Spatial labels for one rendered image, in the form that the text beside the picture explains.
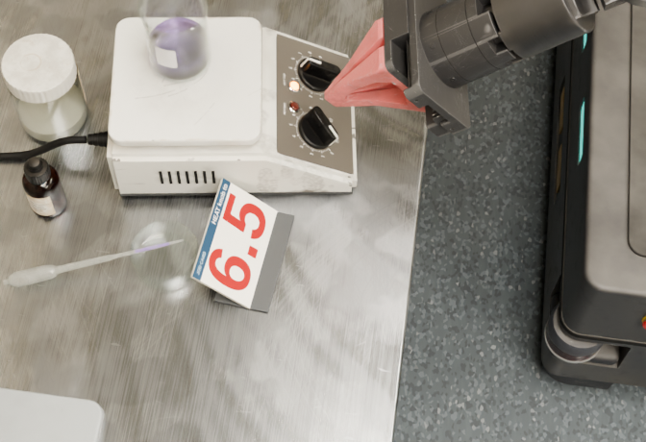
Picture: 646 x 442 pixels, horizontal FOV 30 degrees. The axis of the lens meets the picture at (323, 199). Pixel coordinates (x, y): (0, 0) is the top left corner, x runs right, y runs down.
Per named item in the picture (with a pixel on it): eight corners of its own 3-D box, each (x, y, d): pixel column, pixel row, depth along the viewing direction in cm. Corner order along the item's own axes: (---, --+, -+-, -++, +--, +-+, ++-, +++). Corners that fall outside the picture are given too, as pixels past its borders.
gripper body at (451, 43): (396, 99, 81) (491, 59, 77) (390, -20, 86) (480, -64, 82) (449, 139, 85) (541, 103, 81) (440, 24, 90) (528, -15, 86)
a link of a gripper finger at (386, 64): (301, 106, 86) (409, 58, 81) (301, 26, 90) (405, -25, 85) (357, 145, 91) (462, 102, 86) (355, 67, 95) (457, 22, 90)
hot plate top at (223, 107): (262, 22, 100) (261, 15, 99) (261, 146, 94) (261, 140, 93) (116, 23, 100) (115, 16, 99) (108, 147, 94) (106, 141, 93)
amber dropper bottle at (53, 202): (49, 181, 101) (33, 137, 95) (75, 200, 101) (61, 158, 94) (23, 205, 100) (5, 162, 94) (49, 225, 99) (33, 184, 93)
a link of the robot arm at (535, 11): (591, 29, 76) (617, 22, 81) (552, -73, 76) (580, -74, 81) (497, 68, 80) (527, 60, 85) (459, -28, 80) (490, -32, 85)
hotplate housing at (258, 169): (351, 70, 107) (355, 15, 100) (356, 200, 101) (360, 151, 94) (100, 72, 107) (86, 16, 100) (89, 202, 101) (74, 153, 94)
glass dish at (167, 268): (213, 267, 98) (211, 256, 96) (158, 305, 96) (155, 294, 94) (175, 219, 100) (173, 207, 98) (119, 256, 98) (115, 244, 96)
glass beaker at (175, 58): (219, 84, 96) (212, 22, 89) (152, 94, 96) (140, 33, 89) (208, 24, 99) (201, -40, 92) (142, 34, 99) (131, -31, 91)
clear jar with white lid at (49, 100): (54, 157, 103) (37, 106, 96) (5, 119, 104) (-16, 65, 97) (104, 111, 105) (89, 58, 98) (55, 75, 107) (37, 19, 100)
